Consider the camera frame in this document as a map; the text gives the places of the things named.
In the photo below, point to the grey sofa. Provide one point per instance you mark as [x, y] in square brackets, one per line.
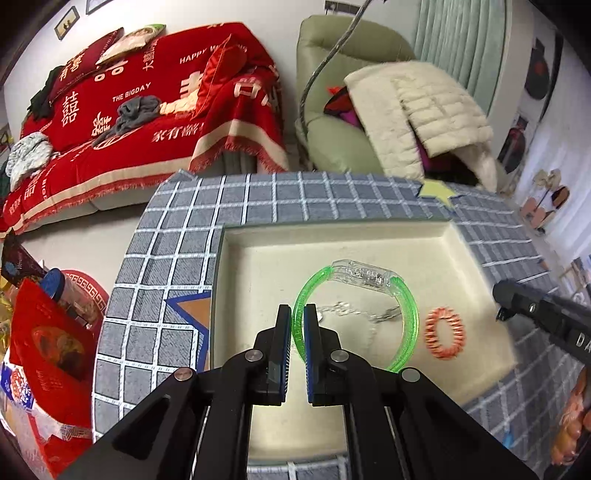
[240, 161]

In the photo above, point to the red magenta cloth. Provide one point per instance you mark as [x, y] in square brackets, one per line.
[341, 110]

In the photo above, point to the beige lined jewelry tray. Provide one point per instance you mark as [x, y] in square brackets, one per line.
[258, 258]

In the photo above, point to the jar with blue lid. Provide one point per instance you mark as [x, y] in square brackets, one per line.
[53, 281]

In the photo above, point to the black picture frame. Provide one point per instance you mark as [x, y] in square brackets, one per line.
[101, 4]

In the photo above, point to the red gift bag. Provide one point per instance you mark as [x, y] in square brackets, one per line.
[46, 341]

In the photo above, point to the dark garment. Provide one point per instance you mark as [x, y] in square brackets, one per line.
[44, 97]

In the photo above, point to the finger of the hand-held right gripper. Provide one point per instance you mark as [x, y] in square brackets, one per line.
[545, 314]

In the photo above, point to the white puffer jacket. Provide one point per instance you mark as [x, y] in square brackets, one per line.
[438, 106]

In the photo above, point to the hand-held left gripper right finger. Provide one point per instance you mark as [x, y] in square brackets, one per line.
[309, 360]

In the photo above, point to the red round patterned mat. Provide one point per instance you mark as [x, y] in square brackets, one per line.
[94, 295]

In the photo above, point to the dark red pillow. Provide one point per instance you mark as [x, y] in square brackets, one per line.
[74, 74]

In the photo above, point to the printed portrait cushion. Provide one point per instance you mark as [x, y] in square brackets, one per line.
[134, 39]

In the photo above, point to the red satin pillow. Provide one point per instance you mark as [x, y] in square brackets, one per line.
[221, 69]

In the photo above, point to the pale green armchair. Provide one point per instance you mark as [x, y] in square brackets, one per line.
[332, 138]

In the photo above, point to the small picture frame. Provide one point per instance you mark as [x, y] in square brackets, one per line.
[67, 22]

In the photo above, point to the grey checked tablecloth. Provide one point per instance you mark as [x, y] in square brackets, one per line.
[184, 221]

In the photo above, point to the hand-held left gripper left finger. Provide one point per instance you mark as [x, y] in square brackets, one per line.
[286, 355]

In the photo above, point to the white grey cloth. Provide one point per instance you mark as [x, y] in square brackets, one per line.
[27, 154]

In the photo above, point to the grey garment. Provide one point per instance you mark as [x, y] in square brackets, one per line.
[134, 113]

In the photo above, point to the wooden cutout decoration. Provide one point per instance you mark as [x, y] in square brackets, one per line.
[545, 203]

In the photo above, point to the pale green curtain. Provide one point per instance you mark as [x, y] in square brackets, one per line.
[452, 37]

